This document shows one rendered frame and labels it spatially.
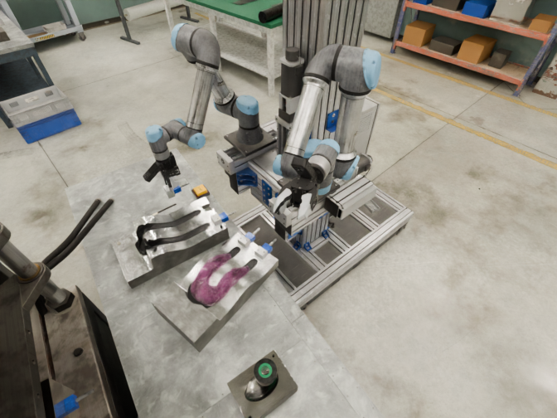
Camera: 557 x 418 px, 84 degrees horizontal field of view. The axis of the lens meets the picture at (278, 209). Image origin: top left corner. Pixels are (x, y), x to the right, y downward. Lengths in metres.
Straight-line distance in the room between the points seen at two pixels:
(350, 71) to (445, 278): 1.93
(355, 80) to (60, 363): 1.51
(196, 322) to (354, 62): 1.08
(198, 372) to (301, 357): 0.39
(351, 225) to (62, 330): 1.89
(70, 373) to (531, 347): 2.57
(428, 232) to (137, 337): 2.33
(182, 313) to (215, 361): 0.22
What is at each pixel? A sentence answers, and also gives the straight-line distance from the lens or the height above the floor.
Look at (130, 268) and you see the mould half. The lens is 1.58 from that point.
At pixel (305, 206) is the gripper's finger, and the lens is 0.83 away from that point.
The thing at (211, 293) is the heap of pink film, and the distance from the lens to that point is 1.35.
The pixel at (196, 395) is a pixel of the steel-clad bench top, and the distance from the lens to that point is 1.33.
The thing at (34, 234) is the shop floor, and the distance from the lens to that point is 3.34.
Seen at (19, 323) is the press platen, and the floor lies 1.04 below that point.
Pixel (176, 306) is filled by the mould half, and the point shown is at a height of 0.91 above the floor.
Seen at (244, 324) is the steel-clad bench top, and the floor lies 0.80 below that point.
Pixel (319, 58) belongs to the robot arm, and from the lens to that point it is 1.16.
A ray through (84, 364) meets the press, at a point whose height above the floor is 0.78.
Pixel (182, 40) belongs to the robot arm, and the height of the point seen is 1.60.
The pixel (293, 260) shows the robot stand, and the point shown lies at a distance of 2.23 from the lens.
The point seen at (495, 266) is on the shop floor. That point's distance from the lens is 2.97.
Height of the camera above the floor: 2.08
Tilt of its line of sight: 48 degrees down
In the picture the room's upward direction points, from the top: straight up
